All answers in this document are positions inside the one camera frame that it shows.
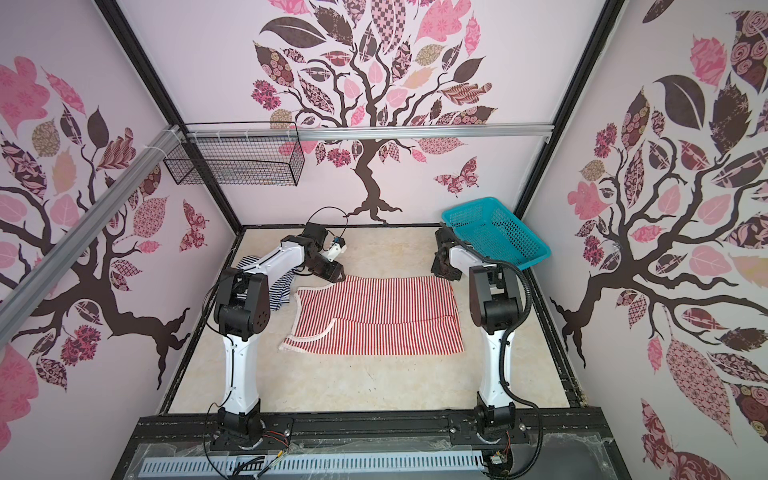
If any white slotted cable duct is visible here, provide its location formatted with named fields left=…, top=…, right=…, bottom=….
left=133, top=451, right=485, bottom=479

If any teal plastic basket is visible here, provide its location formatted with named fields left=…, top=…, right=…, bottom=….
left=441, top=197, right=551, bottom=270

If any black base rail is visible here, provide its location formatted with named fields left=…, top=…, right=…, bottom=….
left=130, top=407, right=612, bottom=452

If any black corner frame post left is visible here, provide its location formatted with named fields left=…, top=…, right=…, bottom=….
left=94, top=0, right=244, bottom=235

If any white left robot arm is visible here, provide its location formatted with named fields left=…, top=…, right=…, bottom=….
left=213, top=222, right=346, bottom=446

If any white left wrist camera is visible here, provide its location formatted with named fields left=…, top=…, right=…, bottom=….
left=323, top=236, right=347, bottom=262

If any black wire mesh basket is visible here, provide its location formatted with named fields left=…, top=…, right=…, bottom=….
left=164, top=120, right=305, bottom=187

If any black corner frame post right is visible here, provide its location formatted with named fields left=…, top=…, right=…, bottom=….
left=514, top=0, right=626, bottom=218

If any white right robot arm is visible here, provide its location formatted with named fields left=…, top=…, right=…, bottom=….
left=431, top=224, right=531, bottom=435

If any black corner frame post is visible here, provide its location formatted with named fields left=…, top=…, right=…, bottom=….
left=514, top=0, right=626, bottom=218
left=94, top=0, right=244, bottom=235

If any aluminium rail left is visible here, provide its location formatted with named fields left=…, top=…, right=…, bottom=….
left=1, top=125, right=183, bottom=345

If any aluminium rail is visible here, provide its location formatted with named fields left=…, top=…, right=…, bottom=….
left=185, top=123, right=554, bottom=141
left=1, top=125, right=183, bottom=345

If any red white striped tank top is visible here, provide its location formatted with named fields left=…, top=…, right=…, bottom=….
left=280, top=276, right=464, bottom=356

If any aluminium rail back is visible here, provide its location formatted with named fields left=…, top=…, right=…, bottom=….
left=185, top=123, right=554, bottom=141

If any blue white striped tank top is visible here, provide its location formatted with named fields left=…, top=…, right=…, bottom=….
left=236, top=255, right=297, bottom=311

